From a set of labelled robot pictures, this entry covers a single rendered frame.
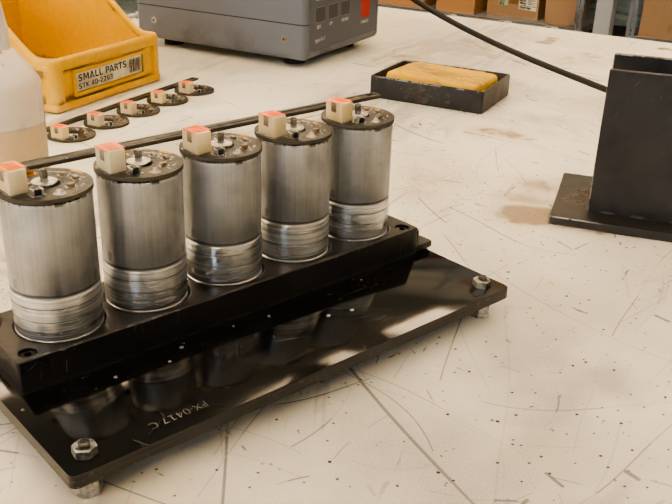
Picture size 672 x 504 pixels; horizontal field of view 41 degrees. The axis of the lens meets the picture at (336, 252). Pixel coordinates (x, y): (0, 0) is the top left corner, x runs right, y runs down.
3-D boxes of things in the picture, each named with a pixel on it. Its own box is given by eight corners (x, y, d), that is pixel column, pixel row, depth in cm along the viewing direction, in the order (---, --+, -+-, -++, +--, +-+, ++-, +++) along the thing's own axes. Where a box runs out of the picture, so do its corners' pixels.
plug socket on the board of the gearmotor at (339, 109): (358, 120, 30) (359, 100, 30) (339, 124, 29) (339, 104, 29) (342, 114, 30) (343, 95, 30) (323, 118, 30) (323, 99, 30)
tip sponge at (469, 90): (508, 95, 58) (511, 71, 58) (481, 114, 54) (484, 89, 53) (403, 79, 61) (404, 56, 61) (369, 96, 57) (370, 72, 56)
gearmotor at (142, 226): (204, 321, 27) (199, 162, 25) (133, 347, 26) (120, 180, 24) (162, 292, 29) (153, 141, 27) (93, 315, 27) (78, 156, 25)
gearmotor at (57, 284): (122, 351, 26) (108, 183, 23) (40, 380, 24) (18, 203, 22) (82, 318, 27) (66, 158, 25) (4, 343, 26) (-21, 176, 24)
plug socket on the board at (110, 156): (135, 169, 25) (133, 146, 24) (107, 175, 24) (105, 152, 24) (120, 161, 25) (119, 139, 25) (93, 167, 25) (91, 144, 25)
